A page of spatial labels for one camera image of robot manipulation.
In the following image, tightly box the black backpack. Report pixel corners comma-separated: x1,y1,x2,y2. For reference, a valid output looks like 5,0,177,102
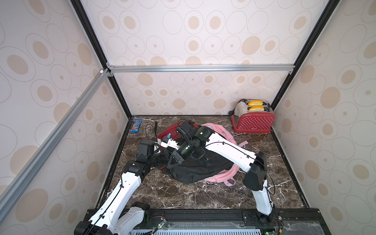
161,141,233,184

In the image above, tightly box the red backpack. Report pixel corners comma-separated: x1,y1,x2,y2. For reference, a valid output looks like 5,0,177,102
157,121,199,141

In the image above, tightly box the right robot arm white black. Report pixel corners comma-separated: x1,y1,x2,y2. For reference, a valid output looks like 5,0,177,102
161,126,273,216

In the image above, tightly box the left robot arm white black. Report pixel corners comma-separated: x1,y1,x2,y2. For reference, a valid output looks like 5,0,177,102
74,140,163,235

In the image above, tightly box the pink backpack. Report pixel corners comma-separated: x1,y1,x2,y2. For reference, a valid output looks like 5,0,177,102
203,123,254,187

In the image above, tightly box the blue candy packet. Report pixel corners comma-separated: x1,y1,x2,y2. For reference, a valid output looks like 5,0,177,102
129,118,143,133

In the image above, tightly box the red polka dot toaster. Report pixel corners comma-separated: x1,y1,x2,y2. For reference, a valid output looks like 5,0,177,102
229,99,275,133

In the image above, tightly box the front yellow toast slice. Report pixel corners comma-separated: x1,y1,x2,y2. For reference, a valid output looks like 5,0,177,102
248,106,264,112

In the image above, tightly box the yellow toast slice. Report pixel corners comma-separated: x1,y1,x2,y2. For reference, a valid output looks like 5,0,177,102
248,106,264,112
248,100,265,107

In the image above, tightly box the horizontal aluminium bar rear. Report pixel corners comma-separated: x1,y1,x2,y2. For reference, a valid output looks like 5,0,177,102
109,64,295,73

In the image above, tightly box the rear yellow toast slice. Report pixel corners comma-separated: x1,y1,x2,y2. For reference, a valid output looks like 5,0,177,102
248,100,265,107

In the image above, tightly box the diagonal aluminium bar left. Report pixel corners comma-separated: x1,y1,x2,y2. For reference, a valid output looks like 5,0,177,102
1,68,110,223

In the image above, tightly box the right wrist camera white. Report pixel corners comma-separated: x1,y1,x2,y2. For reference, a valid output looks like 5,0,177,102
160,134,180,149

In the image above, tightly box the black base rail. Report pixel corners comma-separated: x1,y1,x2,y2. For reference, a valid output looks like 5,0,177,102
77,208,333,235

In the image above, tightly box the black frame post left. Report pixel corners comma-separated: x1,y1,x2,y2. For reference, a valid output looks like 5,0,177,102
70,0,132,119

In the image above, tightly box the black frame post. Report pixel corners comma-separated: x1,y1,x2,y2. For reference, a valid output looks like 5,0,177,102
271,0,340,110
70,0,132,119

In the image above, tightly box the black frame post right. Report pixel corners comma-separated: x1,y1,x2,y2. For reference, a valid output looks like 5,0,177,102
271,0,340,110

